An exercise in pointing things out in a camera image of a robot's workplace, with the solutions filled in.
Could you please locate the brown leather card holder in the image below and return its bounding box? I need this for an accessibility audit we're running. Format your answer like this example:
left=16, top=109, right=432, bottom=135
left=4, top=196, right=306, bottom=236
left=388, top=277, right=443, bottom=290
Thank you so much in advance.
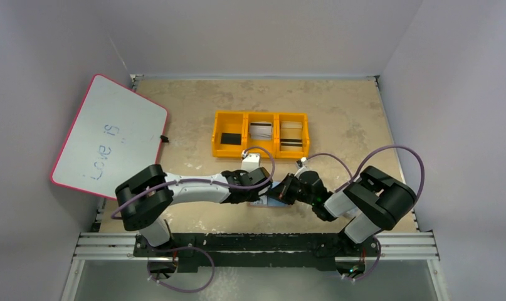
left=247, top=181, right=289, bottom=208

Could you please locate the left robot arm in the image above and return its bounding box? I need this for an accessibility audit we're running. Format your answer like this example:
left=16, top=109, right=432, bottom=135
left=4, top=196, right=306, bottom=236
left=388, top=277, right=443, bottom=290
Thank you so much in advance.
left=111, top=164, right=273, bottom=247

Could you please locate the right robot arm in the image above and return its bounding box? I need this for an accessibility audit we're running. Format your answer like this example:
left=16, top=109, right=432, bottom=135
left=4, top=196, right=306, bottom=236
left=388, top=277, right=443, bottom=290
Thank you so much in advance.
left=267, top=166, right=418, bottom=245

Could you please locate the card stack black stripe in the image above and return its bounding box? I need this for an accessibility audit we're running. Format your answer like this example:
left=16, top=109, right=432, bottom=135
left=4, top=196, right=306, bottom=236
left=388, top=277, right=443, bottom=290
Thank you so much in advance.
left=280, top=121, right=303, bottom=151

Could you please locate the black card in bin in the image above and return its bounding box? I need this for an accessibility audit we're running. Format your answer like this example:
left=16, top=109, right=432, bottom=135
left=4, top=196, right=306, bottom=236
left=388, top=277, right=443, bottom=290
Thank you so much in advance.
left=220, top=132, right=242, bottom=145

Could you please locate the stack of white cards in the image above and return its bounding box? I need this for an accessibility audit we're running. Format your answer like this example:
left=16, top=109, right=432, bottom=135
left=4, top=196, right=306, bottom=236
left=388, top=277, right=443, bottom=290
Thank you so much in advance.
left=248, top=122, right=273, bottom=140

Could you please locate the yellow left bin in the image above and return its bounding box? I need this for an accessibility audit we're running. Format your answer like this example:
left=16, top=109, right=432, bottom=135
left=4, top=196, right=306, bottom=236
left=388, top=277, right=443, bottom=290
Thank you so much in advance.
left=211, top=111, right=248, bottom=158

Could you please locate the yellow bin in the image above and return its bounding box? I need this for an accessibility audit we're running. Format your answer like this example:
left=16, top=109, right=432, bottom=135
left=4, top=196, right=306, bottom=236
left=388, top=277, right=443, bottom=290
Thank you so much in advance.
left=211, top=111, right=248, bottom=158
left=243, top=112, right=279, bottom=160
left=274, top=112, right=310, bottom=159

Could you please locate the yellow right bin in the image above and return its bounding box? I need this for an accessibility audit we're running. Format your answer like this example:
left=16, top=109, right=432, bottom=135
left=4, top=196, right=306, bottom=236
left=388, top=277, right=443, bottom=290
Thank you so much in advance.
left=274, top=112, right=310, bottom=159

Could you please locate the yellow middle bin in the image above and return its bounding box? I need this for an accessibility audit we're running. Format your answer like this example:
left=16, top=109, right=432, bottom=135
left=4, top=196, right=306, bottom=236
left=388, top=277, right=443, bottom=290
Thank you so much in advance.
left=243, top=112, right=279, bottom=160

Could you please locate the pink framed whiteboard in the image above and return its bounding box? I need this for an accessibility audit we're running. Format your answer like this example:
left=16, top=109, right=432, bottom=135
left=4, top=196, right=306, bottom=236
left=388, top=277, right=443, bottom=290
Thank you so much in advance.
left=50, top=74, right=168, bottom=199

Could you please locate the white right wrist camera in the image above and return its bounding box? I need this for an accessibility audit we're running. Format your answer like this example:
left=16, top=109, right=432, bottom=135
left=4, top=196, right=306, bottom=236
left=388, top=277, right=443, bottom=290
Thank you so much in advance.
left=295, top=157, right=310, bottom=177

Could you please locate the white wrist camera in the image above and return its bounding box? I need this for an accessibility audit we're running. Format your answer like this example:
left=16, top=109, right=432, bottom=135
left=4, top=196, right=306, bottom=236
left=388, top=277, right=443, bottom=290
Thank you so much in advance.
left=241, top=150, right=261, bottom=172
left=295, top=157, right=310, bottom=177

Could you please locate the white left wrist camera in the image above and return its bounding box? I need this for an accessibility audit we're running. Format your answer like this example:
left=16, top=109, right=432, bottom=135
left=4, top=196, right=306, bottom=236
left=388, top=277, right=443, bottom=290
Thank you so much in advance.
left=241, top=150, right=261, bottom=172

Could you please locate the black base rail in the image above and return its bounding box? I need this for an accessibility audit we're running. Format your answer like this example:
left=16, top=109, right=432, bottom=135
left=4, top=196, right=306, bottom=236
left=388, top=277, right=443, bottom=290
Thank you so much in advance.
left=134, top=233, right=380, bottom=273

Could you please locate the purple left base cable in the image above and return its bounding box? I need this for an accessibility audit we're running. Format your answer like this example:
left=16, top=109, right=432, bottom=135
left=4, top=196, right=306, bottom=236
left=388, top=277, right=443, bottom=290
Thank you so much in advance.
left=146, top=243, right=217, bottom=293

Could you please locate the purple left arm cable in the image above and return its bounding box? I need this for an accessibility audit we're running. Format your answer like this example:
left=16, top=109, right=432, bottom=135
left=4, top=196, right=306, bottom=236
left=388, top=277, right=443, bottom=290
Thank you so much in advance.
left=110, top=146, right=277, bottom=220

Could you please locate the aluminium frame rail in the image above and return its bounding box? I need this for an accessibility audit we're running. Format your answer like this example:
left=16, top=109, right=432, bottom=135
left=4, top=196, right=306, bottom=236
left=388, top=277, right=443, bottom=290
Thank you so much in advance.
left=73, top=233, right=440, bottom=260

